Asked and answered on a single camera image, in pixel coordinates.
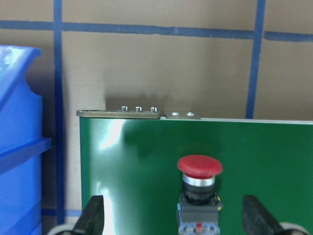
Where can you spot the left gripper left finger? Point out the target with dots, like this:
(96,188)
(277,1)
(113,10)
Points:
(91,221)

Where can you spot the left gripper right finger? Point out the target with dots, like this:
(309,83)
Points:
(257,220)

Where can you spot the red push button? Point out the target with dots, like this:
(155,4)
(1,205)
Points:
(199,204)

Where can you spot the green conveyor belt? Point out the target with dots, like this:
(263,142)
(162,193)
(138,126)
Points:
(131,158)

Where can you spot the blue bin left side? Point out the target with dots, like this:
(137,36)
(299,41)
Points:
(21,144)

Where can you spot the brown paper table cover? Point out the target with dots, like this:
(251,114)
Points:
(217,58)

